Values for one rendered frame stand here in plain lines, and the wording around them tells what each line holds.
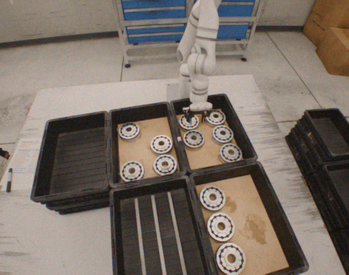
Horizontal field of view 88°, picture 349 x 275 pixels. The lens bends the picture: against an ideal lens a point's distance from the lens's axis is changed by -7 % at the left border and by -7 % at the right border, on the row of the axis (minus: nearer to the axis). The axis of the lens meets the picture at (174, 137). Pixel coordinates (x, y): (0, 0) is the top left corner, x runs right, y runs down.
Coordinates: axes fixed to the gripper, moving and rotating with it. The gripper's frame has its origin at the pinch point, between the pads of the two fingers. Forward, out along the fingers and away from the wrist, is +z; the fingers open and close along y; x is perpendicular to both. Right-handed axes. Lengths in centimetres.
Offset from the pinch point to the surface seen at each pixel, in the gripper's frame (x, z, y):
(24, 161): 6, 16, 96
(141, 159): 16.6, 4.9, 27.6
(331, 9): -225, 30, -240
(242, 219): 46.3, 7.1, -11.7
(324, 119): -27, 41, -111
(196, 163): 20.6, 5.7, 3.0
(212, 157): 18.4, 5.8, -5.0
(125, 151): 11.9, 4.6, 35.1
